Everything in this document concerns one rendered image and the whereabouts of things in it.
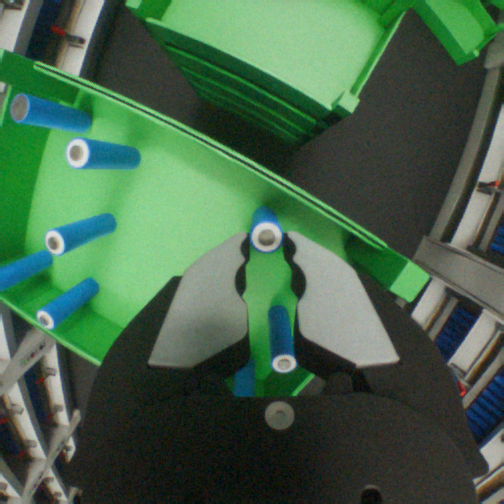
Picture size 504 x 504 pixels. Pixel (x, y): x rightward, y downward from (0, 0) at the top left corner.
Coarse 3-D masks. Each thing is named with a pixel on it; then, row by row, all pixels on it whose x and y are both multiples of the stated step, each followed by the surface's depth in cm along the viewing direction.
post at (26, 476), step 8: (72, 416) 94; (80, 416) 101; (72, 424) 93; (48, 432) 81; (48, 440) 78; (56, 440) 80; (48, 448) 75; (48, 456) 72; (56, 456) 78; (8, 464) 59; (48, 464) 71; (16, 472) 58; (24, 472) 60; (32, 472) 62; (40, 472) 65; (24, 480) 57; (32, 480) 59; (40, 480) 65; (24, 488) 55; (24, 496) 53
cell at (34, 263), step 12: (36, 252) 19; (48, 252) 20; (12, 264) 16; (24, 264) 17; (36, 264) 18; (48, 264) 20; (0, 276) 14; (12, 276) 15; (24, 276) 17; (0, 288) 14
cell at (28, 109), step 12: (24, 96) 10; (12, 108) 10; (24, 108) 10; (36, 108) 11; (48, 108) 12; (60, 108) 13; (72, 108) 14; (24, 120) 10; (36, 120) 11; (48, 120) 12; (60, 120) 13; (72, 120) 14; (84, 120) 15; (84, 132) 16
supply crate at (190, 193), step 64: (0, 64) 8; (0, 128) 12; (128, 128) 16; (0, 192) 14; (64, 192) 18; (128, 192) 18; (192, 192) 18; (256, 192) 18; (0, 256) 17; (64, 256) 20; (128, 256) 20; (192, 256) 20; (256, 256) 19; (384, 256) 14; (64, 320) 19; (128, 320) 22; (256, 320) 21; (256, 384) 23
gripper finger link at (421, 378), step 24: (384, 312) 7; (408, 336) 6; (408, 360) 5; (432, 360) 5; (360, 384) 5; (384, 384) 5; (408, 384) 5; (432, 384) 5; (456, 384) 5; (432, 408) 4; (456, 408) 4; (456, 432) 4; (480, 456) 3
